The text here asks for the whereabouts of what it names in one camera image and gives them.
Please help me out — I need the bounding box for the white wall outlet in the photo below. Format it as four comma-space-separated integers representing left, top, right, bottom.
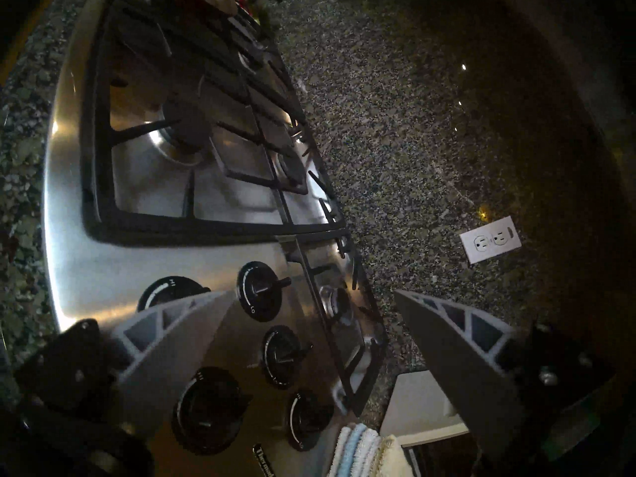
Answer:
460, 215, 522, 264

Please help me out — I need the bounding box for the stainless steel gas cooktop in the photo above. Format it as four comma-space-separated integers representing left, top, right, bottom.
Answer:
42, 0, 391, 477

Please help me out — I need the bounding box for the black stove knob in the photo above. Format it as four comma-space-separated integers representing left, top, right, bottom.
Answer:
284, 389, 334, 452
262, 325, 314, 390
236, 261, 293, 322
137, 276, 212, 313
171, 366, 254, 456

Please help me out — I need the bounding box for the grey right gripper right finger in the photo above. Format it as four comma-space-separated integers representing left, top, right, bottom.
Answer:
395, 290, 617, 467

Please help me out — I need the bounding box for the folded blue cloth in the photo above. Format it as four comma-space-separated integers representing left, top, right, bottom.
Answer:
328, 422, 382, 477

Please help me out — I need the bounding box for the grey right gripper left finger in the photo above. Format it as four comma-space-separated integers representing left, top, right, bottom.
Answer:
15, 290, 237, 439

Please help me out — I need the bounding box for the black cast iron grate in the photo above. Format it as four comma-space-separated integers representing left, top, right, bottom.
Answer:
82, 44, 348, 245
99, 0, 299, 114
278, 230, 389, 417

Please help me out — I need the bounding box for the white toaster oven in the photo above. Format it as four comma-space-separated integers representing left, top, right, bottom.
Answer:
380, 369, 477, 477

